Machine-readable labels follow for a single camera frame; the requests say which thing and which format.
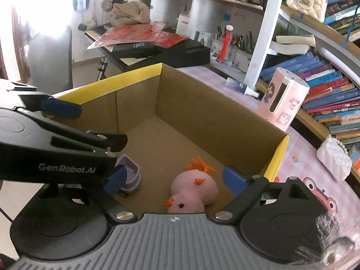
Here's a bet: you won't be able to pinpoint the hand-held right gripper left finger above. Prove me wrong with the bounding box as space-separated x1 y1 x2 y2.
42 164 137 225

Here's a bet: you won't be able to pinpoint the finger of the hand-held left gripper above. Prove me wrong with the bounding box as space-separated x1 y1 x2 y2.
18 91 83 120
51 131 129 158

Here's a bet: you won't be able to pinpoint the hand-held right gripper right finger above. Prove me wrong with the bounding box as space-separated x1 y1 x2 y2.
212 165 318 223

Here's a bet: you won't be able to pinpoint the yellow cardboard box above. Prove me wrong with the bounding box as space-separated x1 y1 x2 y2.
42 63 290 214

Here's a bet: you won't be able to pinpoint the small purple plastic container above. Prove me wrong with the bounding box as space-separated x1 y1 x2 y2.
115 155 142 194

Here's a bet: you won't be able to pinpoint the pink chick plush toy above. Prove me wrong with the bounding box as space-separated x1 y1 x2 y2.
164 155 218 214

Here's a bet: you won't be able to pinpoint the pink cartoon desk mat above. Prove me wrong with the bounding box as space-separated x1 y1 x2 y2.
177 66 360 231

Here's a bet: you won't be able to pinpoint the small blue-label spray bottle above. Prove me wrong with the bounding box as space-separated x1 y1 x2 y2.
226 77 260 99

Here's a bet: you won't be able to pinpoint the red plastic-wrapped sheets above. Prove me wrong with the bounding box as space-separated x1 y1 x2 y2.
87 24 189 50

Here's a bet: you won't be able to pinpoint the pink cartoon cylinder container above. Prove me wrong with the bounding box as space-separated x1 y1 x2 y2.
259 67 310 132

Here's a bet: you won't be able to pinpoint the white quilted bag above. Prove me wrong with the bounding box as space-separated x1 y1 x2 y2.
317 134 353 182

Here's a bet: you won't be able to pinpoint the black electronic keyboard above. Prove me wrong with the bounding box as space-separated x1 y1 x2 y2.
78 24 211 72

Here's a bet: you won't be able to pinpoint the beige bundled cloth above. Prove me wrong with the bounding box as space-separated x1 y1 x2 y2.
110 1 151 27

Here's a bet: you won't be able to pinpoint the white desk organiser with pens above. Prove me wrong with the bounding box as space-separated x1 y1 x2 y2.
210 25 255 72

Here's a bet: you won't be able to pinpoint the row of colourful books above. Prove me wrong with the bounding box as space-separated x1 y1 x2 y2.
260 52 360 150

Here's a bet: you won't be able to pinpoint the red tube with white cap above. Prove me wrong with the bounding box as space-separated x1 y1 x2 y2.
218 25 234 62

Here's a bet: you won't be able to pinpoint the white box with red label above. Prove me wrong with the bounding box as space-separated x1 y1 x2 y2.
177 13 194 36

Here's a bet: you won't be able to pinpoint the pale lying book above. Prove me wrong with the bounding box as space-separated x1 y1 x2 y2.
269 42 310 56
276 34 317 47

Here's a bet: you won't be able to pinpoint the white bookshelf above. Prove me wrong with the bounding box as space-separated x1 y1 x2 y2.
128 0 360 183

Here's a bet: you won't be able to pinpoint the stack of lying blue books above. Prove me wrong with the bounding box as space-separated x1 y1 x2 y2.
323 0 360 40

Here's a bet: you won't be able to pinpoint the blue hanging wall pouch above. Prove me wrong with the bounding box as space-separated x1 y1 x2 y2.
72 0 90 12

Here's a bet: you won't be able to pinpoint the cream quilted pearl-handle handbag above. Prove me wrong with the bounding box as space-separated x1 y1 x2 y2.
286 0 328 23

